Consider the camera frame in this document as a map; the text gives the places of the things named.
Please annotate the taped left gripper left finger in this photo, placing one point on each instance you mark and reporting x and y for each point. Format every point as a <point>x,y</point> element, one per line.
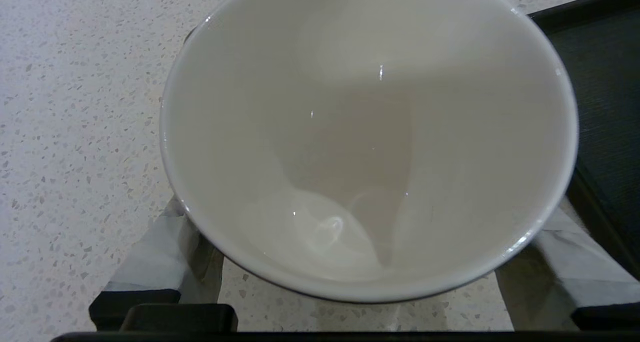
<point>160,267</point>

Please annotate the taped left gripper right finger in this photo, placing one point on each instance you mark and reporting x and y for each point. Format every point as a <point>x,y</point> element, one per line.
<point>565,282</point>

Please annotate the black cup white inside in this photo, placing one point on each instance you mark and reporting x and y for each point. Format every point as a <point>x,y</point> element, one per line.
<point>370,132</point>

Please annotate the black rectangular serving tray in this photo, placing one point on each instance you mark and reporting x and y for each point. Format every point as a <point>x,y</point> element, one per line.
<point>605,107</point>

